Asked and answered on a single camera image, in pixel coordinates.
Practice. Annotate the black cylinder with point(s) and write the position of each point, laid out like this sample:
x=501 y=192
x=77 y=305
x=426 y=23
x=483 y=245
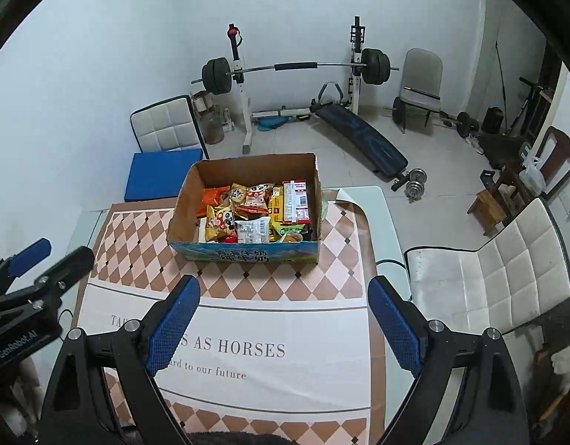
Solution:
x=492 y=120

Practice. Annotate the yellow panda packet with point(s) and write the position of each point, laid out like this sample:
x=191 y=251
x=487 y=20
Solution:
x=222 y=222

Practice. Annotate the wooden stool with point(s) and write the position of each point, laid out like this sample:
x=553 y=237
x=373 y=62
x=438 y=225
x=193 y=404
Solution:
x=486 y=204

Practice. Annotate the black dumbbell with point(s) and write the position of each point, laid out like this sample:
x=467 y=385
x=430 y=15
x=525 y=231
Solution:
x=465 y=123

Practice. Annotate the cardboard box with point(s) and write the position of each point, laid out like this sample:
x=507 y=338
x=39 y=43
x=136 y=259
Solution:
x=247 y=255

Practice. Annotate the blue flat object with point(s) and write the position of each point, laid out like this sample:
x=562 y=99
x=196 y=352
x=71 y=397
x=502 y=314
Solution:
x=271 y=124

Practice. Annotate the dark sit-up bench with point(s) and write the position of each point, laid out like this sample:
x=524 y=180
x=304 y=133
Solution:
x=363 y=136

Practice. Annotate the grey chair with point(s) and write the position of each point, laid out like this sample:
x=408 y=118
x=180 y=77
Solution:
x=421 y=74

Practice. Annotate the green snack packet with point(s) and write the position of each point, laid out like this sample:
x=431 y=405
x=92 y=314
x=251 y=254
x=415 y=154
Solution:
x=289 y=229

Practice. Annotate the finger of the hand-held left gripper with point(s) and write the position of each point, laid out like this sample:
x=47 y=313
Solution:
x=30 y=252
x=71 y=264

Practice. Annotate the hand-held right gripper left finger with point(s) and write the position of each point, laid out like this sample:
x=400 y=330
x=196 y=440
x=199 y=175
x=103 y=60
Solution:
x=173 y=329

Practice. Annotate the white shoe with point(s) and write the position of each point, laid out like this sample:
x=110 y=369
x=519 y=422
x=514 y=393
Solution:
x=476 y=143

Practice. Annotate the white red barcode packet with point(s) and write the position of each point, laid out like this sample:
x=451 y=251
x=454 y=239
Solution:
x=296 y=200

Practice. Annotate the yellow cookie packet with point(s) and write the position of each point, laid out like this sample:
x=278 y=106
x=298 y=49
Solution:
x=238 y=193

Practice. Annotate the yellow snack bag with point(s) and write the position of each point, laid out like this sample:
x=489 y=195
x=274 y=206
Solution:
x=276 y=204

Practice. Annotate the blue foam mat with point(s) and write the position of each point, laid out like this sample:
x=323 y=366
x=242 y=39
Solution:
x=159 y=176

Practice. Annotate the wooden chair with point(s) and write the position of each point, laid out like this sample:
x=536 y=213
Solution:
x=563 y=157

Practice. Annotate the checkered table mat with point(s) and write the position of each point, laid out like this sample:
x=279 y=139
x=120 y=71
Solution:
x=266 y=306

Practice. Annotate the orange snack packet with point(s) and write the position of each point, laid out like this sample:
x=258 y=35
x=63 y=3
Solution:
x=210 y=198

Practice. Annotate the white red panda packet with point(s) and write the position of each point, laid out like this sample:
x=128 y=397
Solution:
x=258 y=193

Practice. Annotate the white plastic bag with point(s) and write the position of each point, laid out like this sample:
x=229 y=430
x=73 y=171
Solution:
x=531 y=176

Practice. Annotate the white snack packet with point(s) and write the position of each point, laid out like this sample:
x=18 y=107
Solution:
x=253 y=231

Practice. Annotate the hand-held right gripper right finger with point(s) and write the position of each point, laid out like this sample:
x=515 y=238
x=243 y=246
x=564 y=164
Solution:
x=396 y=329

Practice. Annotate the white squat rack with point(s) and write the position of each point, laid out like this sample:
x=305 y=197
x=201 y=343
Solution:
x=245 y=116

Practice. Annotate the small black barbell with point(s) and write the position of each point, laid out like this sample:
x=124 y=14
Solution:
x=396 y=109

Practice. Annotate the chrome dumbbell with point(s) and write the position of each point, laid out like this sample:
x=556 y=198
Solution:
x=412 y=187

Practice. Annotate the small orange brown snack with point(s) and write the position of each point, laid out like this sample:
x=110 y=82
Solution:
x=292 y=238

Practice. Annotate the white padded chair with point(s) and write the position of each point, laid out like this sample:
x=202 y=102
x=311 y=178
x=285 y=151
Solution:
x=164 y=125
x=498 y=269

